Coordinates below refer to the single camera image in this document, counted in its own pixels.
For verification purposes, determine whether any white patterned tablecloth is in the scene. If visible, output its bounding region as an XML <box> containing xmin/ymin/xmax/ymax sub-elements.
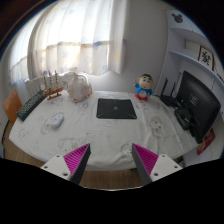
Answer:
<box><xmin>9</xmin><ymin>91</ymin><xmax>197</xmax><ymax>171</ymax></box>

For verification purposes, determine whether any black box device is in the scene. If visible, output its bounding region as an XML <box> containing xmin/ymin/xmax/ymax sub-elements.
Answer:
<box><xmin>174</xmin><ymin>108</ymin><xmax>192</xmax><ymax>130</ymax></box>

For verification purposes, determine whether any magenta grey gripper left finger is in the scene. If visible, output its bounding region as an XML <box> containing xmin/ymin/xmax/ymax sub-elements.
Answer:
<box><xmin>42</xmin><ymin>144</ymin><xmax>91</xmax><ymax>185</ymax></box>

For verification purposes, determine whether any orange wooden chair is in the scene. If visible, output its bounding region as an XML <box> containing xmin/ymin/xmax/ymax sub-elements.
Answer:
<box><xmin>3</xmin><ymin>90</ymin><xmax>22</xmax><ymax>124</ymax></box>

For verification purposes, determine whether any red paper packet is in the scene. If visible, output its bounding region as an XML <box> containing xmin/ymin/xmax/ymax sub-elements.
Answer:
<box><xmin>197</xmin><ymin>128</ymin><xmax>215</xmax><ymax>155</ymax></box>

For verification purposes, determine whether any white computer mouse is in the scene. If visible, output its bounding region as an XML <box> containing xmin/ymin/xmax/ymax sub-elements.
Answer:
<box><xmin>46</xmin><ymin>113</ymin><xmax>64</xmax><ymax>129</ymax></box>

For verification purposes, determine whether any white curtain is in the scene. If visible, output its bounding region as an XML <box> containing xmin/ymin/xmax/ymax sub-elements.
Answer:
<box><xmin>8</xmin><ymin>0</ymin><xmax>129</xmax><ymax>84</ymax></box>

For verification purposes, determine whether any black green mouse pad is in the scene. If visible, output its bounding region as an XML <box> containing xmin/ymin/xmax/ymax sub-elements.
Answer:
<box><xmin>96</xmin><ymin>98</ymin><xmax>137</xmax><ymax>119</ymax></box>

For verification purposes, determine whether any white wall shelf unit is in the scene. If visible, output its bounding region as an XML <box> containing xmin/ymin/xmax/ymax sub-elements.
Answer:
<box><xmin>155</xmin><ymin>10</ymin><xmax>224</xmax><ymax>120</ymax></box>

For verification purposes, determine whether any black computer monitor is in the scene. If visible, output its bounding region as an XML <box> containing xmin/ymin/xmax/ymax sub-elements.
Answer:
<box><xmin>176</xmin><ymin>71</ymin><xmax>221</xmax><ymax>143</ymax></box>

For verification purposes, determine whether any cartoon boy figurine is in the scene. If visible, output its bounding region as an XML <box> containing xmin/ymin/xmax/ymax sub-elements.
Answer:
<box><xmin>134</xmin><ymin>74</ymin><xmax>153</xmax><ymax>101</ymax></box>

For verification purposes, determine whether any wooden model sailing ship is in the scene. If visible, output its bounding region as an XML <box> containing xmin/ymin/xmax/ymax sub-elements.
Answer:
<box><xmin>43</xmin><ymin>72</ymin><xmax>64</xmax><ymax>100</ymax></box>

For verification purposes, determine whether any black wifi router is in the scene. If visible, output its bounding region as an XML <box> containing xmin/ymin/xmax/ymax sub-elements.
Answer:
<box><xmin>160</xmin><ymin>79</ymin><xmax>178</xmax><ymax>107</ymax></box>

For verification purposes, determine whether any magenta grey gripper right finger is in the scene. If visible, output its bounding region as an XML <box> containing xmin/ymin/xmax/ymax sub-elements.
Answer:
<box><xmin>132</xmin><ymin>144</ymin><xmax>182</xmax><ymax>185</ymax></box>

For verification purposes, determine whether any black keyboard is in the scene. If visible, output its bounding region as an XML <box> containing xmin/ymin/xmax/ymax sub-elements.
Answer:
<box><xmin>17</xmin><ymin>90</ymin><xmax>45</xmax><ymax>121</ymax></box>

